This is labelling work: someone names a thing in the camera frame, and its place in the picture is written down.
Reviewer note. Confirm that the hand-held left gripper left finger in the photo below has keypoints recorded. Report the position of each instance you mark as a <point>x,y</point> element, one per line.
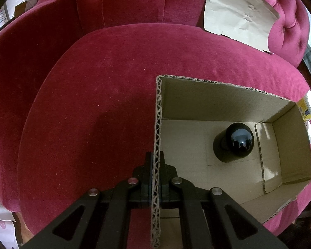
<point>142,181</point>

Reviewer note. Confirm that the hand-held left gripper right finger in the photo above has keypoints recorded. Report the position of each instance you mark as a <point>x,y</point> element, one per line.
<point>168,181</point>

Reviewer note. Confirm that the cardboard box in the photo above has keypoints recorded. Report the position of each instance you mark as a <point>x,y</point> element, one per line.
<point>186,140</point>

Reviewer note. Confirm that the round cotton swab jar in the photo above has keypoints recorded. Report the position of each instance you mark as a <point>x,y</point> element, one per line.
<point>309,106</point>

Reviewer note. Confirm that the black round-headed device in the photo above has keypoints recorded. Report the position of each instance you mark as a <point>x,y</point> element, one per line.
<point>238,140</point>

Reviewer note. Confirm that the red velvet tufted armchair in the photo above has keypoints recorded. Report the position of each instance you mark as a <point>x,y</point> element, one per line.
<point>93,96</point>

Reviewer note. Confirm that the pink printed cloth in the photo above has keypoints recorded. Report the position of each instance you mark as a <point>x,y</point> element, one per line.
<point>0,223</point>

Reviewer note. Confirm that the brown paper sheet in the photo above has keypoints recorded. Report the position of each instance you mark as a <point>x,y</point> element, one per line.
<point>238,13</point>

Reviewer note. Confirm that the brown cardboard carton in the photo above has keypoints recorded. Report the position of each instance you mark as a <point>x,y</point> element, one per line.
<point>23,6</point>

